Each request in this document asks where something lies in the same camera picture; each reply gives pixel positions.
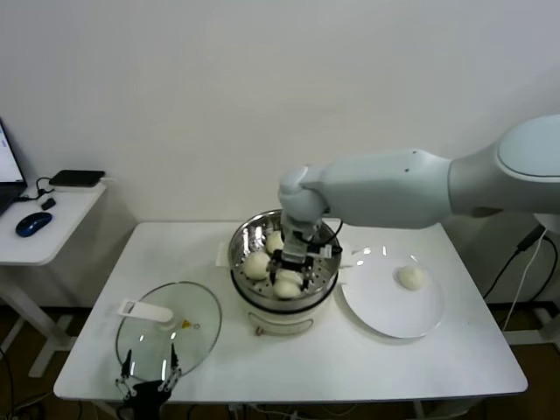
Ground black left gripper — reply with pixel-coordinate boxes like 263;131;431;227
115;344;183;402

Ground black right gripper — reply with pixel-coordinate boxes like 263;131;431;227
267;255;317;293

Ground white steamed baozi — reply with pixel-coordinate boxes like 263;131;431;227
242;252;271;281
265;230;286;255
272;269;303;300
395;265;426;291

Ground perforated steel steamer basket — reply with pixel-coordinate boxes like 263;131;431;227
227;209;341;312

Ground white electric cooker pot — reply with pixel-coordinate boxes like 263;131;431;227
213;241;354;338

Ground white round plate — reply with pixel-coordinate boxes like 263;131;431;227
334;246;446;340

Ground white side desk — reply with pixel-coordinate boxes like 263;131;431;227
0;177;110;380

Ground blue computer mouse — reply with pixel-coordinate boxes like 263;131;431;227
16;212;53;238

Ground flat black box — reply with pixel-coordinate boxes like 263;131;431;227
49;170;106;189

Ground black laptop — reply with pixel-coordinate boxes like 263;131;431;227
0;117;28;218

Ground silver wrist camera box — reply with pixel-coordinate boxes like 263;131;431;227
283;235;307;264

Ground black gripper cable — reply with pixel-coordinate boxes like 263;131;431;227
317;218;345;260

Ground glass lid with white handle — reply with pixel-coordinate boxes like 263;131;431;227
115;281;223;381

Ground thin black desk cable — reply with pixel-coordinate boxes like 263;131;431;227
16;177;57;205

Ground white hanging cable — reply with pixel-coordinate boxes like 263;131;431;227
501;234;553;333

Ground black cable with adapter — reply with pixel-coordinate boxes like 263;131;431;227
482;225;556;304

